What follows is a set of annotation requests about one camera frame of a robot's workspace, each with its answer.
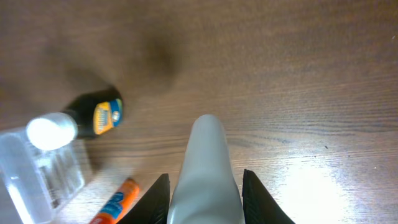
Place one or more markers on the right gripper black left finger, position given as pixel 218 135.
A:
pixel 153 207

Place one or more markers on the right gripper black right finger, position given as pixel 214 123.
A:
pixel 259 206

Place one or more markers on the orange tube white cap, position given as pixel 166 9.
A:
pixel 119 204

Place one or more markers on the white spray bottle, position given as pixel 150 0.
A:
pixel 206 191

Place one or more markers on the dark syrup bottle white cap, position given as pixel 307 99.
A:
pixel 86 117

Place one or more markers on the clear plastic container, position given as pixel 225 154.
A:
pixel 39 183

